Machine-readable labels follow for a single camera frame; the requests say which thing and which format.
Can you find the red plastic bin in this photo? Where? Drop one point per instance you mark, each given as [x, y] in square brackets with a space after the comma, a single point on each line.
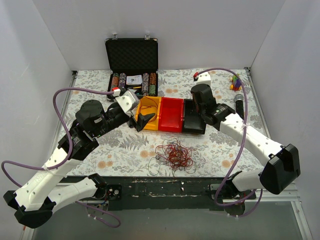
[171, 115]

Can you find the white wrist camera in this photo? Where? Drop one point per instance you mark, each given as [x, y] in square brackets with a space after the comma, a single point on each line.
[126, 99]
[203, 78]

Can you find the yellow plastic bin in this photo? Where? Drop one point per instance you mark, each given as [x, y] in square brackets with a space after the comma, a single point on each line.
[148, 105]

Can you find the playing card deck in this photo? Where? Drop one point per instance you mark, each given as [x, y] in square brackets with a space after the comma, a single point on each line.
[134, 80]

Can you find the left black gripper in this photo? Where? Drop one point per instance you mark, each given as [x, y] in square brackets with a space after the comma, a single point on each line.
[134, 120]

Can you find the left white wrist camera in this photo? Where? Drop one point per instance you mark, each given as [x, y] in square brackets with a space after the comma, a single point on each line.
[126, 99]

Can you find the floral table mat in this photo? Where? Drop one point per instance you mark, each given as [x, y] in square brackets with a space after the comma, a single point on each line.
[126, 152]

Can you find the black plastic bin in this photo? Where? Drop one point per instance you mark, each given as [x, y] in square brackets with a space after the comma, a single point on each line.
[192, 122]

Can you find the colourful toy block figure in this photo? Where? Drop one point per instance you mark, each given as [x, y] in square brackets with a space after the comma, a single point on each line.
[235, 83]

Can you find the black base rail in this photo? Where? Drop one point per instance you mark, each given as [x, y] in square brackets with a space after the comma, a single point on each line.
[160, 193]

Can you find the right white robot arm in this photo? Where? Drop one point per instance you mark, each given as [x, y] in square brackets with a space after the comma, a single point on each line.
[281, 164]

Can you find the black microphone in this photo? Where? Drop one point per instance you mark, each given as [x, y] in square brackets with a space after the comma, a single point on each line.
[239, 105]

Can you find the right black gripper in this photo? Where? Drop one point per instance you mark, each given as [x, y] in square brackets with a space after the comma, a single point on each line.
[198, 110]

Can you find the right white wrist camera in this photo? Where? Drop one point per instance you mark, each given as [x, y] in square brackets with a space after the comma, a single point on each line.
[203, 78]

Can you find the black poker chip case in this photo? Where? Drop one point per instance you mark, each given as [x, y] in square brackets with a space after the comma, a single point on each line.
[130, 57]

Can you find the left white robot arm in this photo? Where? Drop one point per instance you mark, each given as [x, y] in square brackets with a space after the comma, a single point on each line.
[37, 200]

